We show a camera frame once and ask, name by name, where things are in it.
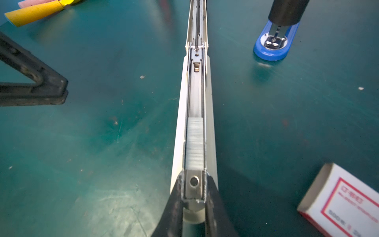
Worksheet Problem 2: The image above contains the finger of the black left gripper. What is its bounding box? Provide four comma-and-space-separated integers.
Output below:
1, 33, 68, 107

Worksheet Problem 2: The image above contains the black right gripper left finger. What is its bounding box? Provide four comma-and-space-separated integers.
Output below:
151, 173, 184, 237

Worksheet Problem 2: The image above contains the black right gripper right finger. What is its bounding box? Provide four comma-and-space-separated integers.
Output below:
205, 175, 239, 237

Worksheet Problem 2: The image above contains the long metal stapler magazine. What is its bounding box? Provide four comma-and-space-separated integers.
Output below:
170, 1, 218, 224

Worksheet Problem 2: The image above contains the silver staple strip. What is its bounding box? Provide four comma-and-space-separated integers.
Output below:
185, 118, 204, 170

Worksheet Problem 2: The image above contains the red white staple box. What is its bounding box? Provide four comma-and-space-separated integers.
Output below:
297, 163, 379, 237

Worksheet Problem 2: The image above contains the yellow spatula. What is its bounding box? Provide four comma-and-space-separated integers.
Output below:
4, 0, 81, 27

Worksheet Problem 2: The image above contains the purple spatula pink handle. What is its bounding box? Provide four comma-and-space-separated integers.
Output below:
18, 0, 54, 8

